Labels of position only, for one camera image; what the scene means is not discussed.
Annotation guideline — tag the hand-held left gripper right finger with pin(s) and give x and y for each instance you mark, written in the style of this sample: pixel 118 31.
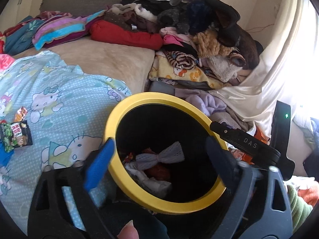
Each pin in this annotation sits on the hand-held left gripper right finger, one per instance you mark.
pixel 219 159

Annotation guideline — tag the grey box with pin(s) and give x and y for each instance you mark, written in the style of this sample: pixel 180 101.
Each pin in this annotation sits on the grey box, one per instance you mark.
pixel 164 87

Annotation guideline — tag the pile of dark clothes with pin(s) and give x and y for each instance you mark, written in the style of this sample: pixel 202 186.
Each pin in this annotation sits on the pile of dark clothes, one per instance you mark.
pixel 224 12

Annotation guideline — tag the blue leaf print quilt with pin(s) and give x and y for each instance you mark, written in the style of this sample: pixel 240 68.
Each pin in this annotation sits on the blue leaf print quilt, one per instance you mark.
pixel 22 34

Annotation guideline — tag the brown striped cloth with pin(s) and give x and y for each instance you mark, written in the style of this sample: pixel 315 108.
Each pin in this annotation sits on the brown striped cloth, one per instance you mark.
pixel 182 61

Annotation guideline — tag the person's left hand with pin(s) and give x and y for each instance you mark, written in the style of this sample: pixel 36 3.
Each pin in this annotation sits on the person's left hand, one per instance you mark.
pixel 128 231

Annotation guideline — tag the white fleece garment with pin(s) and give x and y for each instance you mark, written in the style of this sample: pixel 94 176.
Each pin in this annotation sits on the white fleece garment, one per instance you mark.
pixel 221 67

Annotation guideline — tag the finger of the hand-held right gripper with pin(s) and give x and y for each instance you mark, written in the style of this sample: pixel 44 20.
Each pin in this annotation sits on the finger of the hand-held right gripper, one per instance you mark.
pixel 249 144

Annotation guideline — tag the cream garment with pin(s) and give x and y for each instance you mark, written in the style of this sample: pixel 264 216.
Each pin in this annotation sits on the cream garment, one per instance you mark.
pixel 142 11

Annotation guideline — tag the light blue cat print quilt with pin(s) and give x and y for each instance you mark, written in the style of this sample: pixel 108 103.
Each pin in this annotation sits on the light blue cat print quilt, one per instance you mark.
pixel 62 79

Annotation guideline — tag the pink bear print blanket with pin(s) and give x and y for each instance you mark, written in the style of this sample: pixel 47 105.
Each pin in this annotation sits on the pink bear print blanket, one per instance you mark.
pixel 5 62

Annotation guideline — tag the orange cloth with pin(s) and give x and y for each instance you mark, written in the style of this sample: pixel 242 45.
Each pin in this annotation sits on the orange cloth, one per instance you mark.
pixel 310 195

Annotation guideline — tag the lilac fleece garment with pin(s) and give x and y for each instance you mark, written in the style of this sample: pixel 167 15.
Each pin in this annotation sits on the lilac fleece garment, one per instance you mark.
pixel 204 102

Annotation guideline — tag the taupe knit sweater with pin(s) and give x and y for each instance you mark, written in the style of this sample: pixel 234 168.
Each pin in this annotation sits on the taupe knit sweater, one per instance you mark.
pixel 229 119

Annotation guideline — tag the black bin with yellow rim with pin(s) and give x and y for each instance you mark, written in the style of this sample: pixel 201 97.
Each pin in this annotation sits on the black bin with yellow rim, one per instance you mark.
pixel 149 97

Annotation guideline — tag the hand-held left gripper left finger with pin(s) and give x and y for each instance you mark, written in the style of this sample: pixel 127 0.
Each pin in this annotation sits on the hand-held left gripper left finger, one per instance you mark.
pixel 98 164

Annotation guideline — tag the yellow cartoon blanket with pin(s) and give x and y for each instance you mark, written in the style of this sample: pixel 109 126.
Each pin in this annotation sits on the yellow cartoon blanket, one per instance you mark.
pixel 174 74

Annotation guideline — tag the brown dotted garment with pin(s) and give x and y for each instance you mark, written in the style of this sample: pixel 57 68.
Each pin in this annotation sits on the brown dotted garment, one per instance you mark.
pixel 119 18

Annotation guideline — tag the striped pillow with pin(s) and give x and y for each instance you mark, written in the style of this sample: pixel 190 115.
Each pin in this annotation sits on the striped pillow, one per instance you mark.
pixel 59 29

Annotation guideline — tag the black green snack packet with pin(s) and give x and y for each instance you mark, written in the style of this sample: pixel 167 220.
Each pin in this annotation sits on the black green snack packet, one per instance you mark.
pixel 16 137

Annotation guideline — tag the blue plastic bag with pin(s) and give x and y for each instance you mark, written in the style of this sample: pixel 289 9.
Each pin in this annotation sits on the blue plastic bag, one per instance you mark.
pixel 5 158

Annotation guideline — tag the green fuzzy cloth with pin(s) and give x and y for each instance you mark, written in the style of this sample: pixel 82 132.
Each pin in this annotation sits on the green fuzzy cloth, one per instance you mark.
pixel 299 204

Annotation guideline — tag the small orange candy wrapper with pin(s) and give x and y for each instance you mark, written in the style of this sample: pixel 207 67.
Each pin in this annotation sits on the small orange candy wrapper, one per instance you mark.
pixel 21 113

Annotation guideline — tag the white satin curtain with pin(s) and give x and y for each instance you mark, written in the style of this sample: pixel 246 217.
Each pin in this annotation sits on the white satin curtain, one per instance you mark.
pixel 274 67

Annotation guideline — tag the grey speckled garment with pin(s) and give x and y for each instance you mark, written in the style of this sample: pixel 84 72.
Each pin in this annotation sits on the grey speckled garment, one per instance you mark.
pixel 169 17

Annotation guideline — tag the white printed plastic bag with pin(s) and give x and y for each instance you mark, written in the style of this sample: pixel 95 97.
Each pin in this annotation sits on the white printed plastic bag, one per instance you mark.
pixel 149 184

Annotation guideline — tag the pink garment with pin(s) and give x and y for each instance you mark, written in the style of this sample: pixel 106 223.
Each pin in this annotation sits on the pink garment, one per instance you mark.
pixel 174 38

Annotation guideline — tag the red snack wrapper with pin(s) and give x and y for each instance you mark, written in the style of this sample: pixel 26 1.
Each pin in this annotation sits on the red snack wrapper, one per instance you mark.
pixel 129 157

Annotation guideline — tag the beige plush bed sheet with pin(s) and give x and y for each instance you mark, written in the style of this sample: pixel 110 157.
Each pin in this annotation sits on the beige plush bed sheet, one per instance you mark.
pixel 99 59

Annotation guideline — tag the tan fuzzy garment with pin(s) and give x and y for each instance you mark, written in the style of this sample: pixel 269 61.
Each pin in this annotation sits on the tan fuzzy garment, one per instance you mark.
pixel 209 42

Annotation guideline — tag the red pillow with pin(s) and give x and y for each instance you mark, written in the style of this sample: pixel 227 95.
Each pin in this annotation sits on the red pillow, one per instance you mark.
pixel 124 34

